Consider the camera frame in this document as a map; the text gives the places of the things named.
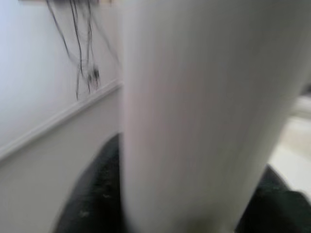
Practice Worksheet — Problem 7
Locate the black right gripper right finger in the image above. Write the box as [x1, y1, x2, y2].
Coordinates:
[234, 165, 311, 233]

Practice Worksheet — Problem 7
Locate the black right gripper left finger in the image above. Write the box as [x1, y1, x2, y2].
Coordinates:
[54, 133, 123, 233]

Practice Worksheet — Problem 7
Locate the white threaded plastic table leg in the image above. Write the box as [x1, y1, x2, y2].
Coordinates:
[120, 0, 311, 233]

